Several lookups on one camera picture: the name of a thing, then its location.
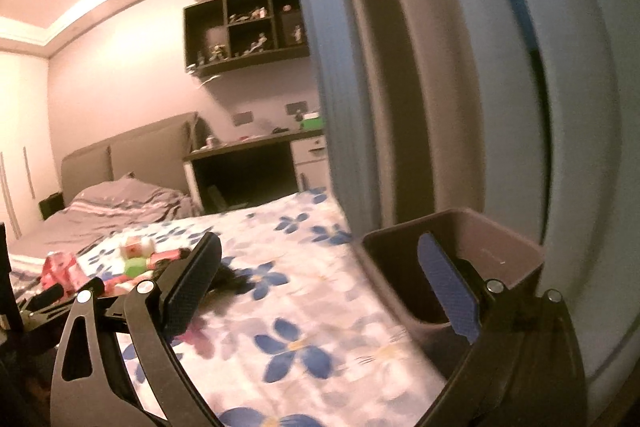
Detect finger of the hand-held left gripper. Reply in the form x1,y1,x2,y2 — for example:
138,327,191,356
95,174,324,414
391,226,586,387
20,284,76,325

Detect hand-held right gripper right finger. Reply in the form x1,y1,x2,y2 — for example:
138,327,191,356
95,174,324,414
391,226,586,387
415,232,588,427

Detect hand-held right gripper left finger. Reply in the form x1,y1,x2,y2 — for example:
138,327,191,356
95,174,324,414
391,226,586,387
50,232,223,427

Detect small white red cup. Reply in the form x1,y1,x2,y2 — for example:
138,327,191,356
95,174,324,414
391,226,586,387
119,238,153,260

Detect grey trash bin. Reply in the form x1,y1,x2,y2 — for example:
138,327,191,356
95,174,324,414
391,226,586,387
361,207,545,383

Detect dark nightstand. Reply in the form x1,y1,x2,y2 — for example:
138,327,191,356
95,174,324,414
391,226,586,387
39,191,65,220

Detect grey striped quilt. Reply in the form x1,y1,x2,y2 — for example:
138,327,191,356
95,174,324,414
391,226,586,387
7,172,201,258

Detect blue floral blanket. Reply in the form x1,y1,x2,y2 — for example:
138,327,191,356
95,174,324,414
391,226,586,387
10,189,448,427

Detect grey padded headboard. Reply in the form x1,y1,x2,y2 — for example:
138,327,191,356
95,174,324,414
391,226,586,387
61,111,201,202

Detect dark top desk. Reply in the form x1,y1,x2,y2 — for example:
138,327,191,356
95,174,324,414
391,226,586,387
182,127,328,215

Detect white wardrobe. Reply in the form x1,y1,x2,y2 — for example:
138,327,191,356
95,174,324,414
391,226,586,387
0,49,51,242

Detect white drawer cabinet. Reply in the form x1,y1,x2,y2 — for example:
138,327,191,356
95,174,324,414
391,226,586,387
291,136,331,195

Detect grey curtain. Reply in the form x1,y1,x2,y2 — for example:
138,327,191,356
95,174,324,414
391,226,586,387
327,0,486,233

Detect row of small figurines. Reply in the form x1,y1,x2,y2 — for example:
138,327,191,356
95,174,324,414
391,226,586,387
197,4,306,64

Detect dark wall shelf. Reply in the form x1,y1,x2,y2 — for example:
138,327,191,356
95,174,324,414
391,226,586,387
183,0,312,78

